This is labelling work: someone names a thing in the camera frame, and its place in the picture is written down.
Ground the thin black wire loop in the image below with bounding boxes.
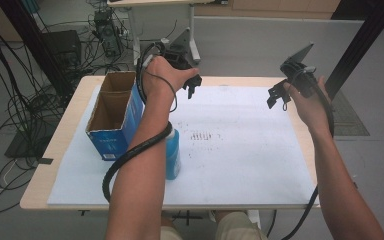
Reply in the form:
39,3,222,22
144,69,179,114

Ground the black corrugated right gripper cable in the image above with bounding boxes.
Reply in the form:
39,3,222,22
279,64,336,240

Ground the black stand base plate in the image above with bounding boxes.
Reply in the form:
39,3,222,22
4,121,57,160

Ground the black metal stand post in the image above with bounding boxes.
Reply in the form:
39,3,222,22
324,0,384,101
0,0,75,103

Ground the person's left hand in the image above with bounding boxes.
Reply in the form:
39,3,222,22
142,55,200,105

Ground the wooden cabinet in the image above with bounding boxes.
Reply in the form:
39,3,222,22
194,0,342,20

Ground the black corrugated left gripper cable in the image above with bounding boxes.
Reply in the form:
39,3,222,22
101,41,174,203

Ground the white table sheet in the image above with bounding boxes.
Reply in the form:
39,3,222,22
46,84,321,207

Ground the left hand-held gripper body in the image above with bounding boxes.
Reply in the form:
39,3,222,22
161,27,203,92

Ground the black tape strip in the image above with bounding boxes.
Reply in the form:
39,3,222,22
36,156,55,166

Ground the bundle of black floor cables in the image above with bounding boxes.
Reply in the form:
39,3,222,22
0,0,138,216

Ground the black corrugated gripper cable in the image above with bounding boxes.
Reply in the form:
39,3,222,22
279,64,336,240
101,41,174,203

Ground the blue bottle with white cap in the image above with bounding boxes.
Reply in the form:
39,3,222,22
164,128,182,181

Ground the grey partition panel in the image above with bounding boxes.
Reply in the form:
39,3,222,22
192,15,365,78

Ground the person's right leg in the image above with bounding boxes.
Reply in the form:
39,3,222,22
214,210,270,240

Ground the black equipment box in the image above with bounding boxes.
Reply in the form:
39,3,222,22
42,29,83,68

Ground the person's right hand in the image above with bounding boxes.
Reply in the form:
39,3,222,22
283,75,333,135

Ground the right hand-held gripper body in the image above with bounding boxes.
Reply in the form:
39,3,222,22
279,41,318,100

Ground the person's left leg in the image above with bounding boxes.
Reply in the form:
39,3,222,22
159,216,185,240

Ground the white desk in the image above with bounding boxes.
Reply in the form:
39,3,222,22
106,0,230,66

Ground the blue cardboard box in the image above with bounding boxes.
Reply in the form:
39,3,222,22
85,70,145,162

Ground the person's leg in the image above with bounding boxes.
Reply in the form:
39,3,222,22
159,216,185,240
214,210,270,240

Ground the black computer tower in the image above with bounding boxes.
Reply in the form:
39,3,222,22
92,9,125,58

